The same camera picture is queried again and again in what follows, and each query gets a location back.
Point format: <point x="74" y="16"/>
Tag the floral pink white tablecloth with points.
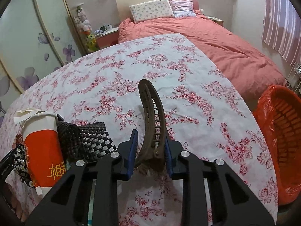
<point x="225" y="173"/>

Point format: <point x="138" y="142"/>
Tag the bed with coral duvet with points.
<point x="249" y="70"/>

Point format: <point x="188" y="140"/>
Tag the white mug on nightstand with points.
<point x="108" y="27"/>

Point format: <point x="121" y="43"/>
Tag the pink striped curtain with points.
<point x="281" y="29"/>

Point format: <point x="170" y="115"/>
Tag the brown leopard scrunchie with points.
<point x="18" y="143"/>

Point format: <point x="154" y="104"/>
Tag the black white woven pouch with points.
<point x="88" y="142"/>

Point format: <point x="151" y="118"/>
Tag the black floral scrunchie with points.
<point x="20" y="166"/>

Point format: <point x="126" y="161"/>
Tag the pink left nightstand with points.
<point x="108" y="38"/>

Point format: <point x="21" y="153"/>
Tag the right nightstand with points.
<point x="216" y="20"/>

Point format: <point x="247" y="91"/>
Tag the orange plastic laundry basket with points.
<point x="278" y="116"/>

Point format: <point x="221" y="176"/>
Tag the sliding wardrobe with flower decals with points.
<point x="37" y="38"/>

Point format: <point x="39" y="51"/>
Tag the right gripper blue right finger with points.
<point x="171" y="155"/>

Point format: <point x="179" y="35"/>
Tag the brown hair claw clip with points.
<point x="152" y="150"/>

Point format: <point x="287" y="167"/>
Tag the pink striped pillow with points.
<point x="182" y="8"/>

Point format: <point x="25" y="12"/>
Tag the hanging plush toys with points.
<point x="85" y="30"/>

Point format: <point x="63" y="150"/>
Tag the red white paper cup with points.
<point x="43" y="152"/>

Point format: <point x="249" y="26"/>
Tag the floral white pillow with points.
<point x="151" y="10"/>

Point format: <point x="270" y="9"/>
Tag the white wire rack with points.
<point x="293" y="81"/>

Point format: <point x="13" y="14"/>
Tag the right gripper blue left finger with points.
<point x="128" y="151"/>

